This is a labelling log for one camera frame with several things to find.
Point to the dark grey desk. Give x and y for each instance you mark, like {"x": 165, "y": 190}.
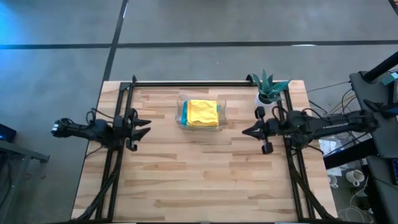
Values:
{"x": 382, "y": 140}

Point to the white mug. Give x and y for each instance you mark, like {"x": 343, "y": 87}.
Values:
{"x": 332, "y": 180}
{"x": 354, "y": 176}

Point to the black metal table frame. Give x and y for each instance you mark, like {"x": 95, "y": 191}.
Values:
{"x": 149, "y": 84}

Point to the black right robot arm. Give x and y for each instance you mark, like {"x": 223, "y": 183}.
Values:
{"x": 326, "y": 124}

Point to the blue microfiber towel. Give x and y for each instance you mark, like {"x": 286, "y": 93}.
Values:
{"x": 184, "y": 113}

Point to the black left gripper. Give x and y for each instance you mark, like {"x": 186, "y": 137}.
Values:
{"x": 122, "y": 130}

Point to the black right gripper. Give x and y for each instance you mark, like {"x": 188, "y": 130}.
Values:
{"x": 272, "y": 128}

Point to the white plant pot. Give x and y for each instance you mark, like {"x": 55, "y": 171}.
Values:
{"x": 259, "y": 102}

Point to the black slanted pole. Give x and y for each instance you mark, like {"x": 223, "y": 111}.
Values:
{"x": 382, "y": 67}

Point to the yellow microfiber towel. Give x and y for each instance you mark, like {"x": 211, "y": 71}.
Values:
{"x": 202, "y": 112}

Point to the black box device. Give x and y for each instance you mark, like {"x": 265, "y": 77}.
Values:
{"x": 6, "y": 133}

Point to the clear plastic bin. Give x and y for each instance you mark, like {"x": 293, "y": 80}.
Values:
{"x": 178, "y": 123}

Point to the teal box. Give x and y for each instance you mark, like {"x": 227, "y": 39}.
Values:
{"x": 390, "y": 78}

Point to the green snake plant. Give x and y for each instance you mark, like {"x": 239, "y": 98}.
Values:
{"x": 269, "y": 87}

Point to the black desk gadget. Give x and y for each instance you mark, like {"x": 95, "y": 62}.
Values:
{"x": 379, "y": 107}

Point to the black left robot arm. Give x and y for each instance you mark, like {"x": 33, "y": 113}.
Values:
{"x": 90, "y": 129}

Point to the white paper sheet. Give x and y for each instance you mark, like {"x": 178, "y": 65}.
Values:
{"x": 332, "y": 146}

